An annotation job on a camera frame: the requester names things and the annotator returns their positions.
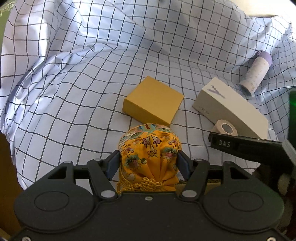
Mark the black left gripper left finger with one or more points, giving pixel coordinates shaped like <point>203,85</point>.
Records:
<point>100,174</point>

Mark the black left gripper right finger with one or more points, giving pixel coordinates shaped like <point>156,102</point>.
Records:
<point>194,173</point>

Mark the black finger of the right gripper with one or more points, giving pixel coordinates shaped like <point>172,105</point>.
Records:
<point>274,154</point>

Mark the orange embroidered pouch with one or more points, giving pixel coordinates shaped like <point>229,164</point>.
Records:
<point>148,159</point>

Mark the beige tape roll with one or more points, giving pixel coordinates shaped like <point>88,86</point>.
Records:
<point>224,127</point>

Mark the white rectangular phone box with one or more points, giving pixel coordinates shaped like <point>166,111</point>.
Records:
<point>217,101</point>

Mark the yellow square box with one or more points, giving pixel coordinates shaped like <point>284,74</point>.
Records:
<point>152,102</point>

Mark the white purple-capped bottle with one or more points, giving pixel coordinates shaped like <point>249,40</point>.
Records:
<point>256,73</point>

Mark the blue checkered cloth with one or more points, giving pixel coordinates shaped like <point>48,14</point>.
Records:
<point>66,67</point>

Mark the green printed cushion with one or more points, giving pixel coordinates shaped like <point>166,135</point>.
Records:
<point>6,7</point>

